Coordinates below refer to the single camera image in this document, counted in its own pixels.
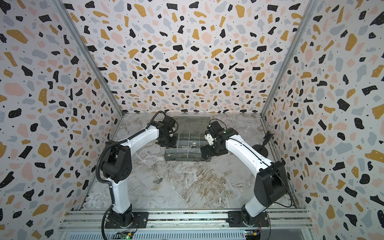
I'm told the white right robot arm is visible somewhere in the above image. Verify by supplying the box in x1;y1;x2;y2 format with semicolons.
201;121;289;226

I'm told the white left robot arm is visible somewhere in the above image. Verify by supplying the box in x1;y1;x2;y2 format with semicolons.
96;111;179;227

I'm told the clear plastic organizer box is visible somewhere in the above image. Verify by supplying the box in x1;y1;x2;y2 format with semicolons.
164;116;211;162

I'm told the black corrugated cable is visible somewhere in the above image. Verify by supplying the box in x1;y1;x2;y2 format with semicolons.
95;110;167;240

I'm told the aluminium corner post left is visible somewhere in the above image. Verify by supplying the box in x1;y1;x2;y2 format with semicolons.
51;0;124;119

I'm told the aluminium corner post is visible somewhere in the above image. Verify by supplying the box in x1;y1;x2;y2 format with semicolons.
51;0;124;119
261;0;319;119

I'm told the aluminium corner post right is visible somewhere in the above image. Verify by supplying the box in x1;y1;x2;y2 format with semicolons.
261;0;319;119

